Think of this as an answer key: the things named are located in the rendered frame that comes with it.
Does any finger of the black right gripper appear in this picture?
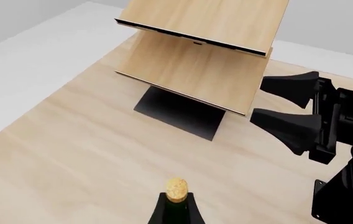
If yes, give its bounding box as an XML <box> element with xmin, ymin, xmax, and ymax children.
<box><xmin>259</xmin><ymin>71</ymin><xmax>320</xmax><ymax>110</ymax></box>
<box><xmin>249</xmin><ymin>107</ymin><xmax>323</xmax><ymax>156</ymax></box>

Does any pale wooden cabinet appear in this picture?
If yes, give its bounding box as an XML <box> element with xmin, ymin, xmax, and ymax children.
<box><xmin>113</xmin><ymin>0</ymin><xmax>290</xmax><ymax>117</ymax></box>

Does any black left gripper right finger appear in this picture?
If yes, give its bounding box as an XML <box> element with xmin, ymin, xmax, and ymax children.
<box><xmin>187</xmin><ymin>192</ymin><xmax>208</xmax><ymax>224</ymax></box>

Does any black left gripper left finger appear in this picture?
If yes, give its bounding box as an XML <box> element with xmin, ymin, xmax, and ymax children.
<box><xmin>146</xmin><ymin>192</ymin><xmax>167</xmax><ymax>224</ymax></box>

